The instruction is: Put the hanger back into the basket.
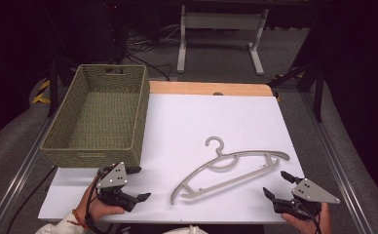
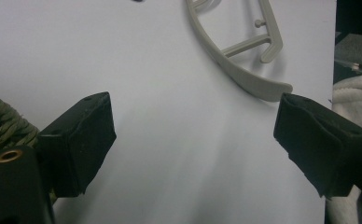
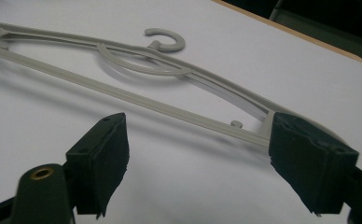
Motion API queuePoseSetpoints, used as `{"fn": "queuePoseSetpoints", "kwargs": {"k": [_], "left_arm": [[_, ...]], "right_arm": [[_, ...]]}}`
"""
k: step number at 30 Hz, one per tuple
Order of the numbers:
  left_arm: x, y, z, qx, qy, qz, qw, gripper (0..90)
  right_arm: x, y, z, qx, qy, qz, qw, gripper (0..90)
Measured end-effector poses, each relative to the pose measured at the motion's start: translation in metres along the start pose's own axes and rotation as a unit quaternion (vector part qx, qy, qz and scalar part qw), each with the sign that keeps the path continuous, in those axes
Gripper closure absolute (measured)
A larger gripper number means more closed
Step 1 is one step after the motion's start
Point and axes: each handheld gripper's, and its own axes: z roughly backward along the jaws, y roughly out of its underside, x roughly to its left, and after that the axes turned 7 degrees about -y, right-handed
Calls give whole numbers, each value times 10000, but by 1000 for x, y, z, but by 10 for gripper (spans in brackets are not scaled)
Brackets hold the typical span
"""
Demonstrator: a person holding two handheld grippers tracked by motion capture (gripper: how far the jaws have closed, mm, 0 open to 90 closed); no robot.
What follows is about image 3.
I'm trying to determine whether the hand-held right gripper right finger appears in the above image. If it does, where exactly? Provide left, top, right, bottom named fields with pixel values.
left=268, top=111, right=360, bottom=217

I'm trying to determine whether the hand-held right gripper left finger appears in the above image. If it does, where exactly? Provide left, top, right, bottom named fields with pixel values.
left=64, top=112, right=131, bottom=219

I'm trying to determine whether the grey plastic clothes hanger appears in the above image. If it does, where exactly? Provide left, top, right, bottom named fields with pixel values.
left=0, top=19, right=348, bottom=148

